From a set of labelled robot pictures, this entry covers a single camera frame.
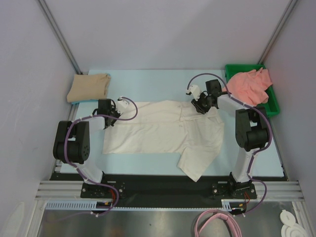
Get left aluminium corner post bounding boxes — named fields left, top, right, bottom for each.
left=36, top=0, right=82, bottom=75

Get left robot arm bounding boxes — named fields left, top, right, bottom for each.
left=53, top=99, right=129, bottom=198

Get aluminium frame rail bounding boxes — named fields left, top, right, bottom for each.
left=35, top=181, right=304, bottom=201

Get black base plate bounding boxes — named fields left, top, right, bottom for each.
left=49, top=173, right=289, bottom=208

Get pink coiled cable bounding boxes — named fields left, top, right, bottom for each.
left=194, top=209, right=242, bottom=237

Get white round plastic parts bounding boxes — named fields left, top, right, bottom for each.
left=279, top=209, right=309, bottom=237

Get folded tan t shirt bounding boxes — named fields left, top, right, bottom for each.
left=67, top=73, right=112, bottom=102

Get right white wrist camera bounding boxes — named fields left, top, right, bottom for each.
left=186, top=85, right=202, bottom=101

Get cream white t shirt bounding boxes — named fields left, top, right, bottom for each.
left=102, top=100, right=224, bottom=182

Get slotted cable duct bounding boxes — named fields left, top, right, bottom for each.
left=46, top=200, right=112, bottom=211

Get green plastic bin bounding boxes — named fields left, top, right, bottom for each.
left=225, top=64, right=280, bottom=117

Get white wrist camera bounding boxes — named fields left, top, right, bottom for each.
left=186, top=85, right=202, bottom=101
left=116, top=97, right=129, bottom=115

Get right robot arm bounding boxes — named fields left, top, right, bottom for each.
left=187, top=79, right=272, bottom=198

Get aluminium corner post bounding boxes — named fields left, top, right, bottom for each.
left=257, top=0, right=300, bottom=64
left=36, top=0, right=82, bottom=75

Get pink t shirt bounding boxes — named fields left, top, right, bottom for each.
left=227, top=68, right=273, bottom=106

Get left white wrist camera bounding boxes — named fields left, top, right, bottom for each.
left=116, top=97, right=129, bottom=115

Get right aluminium corner post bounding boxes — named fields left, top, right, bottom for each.
left=257, top=0, right=300, bottom=64

